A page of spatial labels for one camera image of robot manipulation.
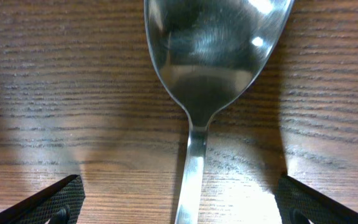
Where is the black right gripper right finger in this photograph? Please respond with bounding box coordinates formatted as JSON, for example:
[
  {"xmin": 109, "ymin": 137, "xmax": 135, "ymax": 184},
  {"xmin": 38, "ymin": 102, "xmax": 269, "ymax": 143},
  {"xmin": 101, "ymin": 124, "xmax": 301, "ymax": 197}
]
[{"xmin": 275, "ymin": 175, "xmax": 358, "ymax": 224}]

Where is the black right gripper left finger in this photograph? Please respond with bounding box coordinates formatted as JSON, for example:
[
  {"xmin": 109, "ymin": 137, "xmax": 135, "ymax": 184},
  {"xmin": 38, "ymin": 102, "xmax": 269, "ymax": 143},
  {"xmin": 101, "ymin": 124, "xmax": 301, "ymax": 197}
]
[{"xmin": 0, "ymin": 174, "xmax": 85, "ymax": 224}]

